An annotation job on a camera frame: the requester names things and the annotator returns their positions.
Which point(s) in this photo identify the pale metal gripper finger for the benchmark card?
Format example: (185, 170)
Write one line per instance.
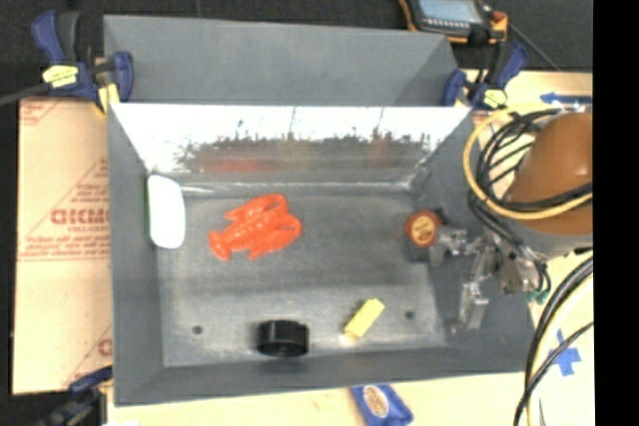
(451, 242)
(473, 301)

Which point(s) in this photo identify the small jar with brown lid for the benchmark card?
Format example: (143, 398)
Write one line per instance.
(423, 228)

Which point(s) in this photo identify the pale yellow small block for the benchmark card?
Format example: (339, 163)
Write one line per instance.
(364, 319)

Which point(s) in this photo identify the grey metal bin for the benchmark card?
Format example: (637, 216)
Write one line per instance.
(319, 284)

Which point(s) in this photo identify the orange toy lobster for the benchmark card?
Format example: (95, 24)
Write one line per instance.
(259, 227)

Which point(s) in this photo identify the white oval soap bar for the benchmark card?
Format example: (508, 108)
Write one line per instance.
(167, 212)

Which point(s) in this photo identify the brown cardboard board, red print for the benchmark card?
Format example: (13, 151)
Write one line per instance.
(60, 274)

